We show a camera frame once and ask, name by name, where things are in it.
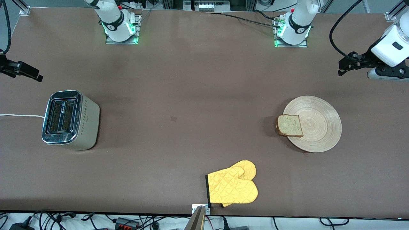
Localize yellow quilted oven mitt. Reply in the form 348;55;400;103
220;160;257;208
206;165;259;205

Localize brown bread slice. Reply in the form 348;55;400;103
276;114;304;138

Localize white power strip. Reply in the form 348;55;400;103
193;0;231;12

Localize short black table cable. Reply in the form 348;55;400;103
254;10;277;21

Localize black box red terminals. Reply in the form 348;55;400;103
114;217;140;229

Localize round wooden plate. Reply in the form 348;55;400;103
282;96;342;153

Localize white toaster power cord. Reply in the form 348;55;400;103
0;114;45;119

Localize silver two-slot toaster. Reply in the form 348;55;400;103
42;90;100;151

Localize tan aluminium profile post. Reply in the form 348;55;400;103
183;205;206;230

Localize long black table cable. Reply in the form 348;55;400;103
204;12;282;28

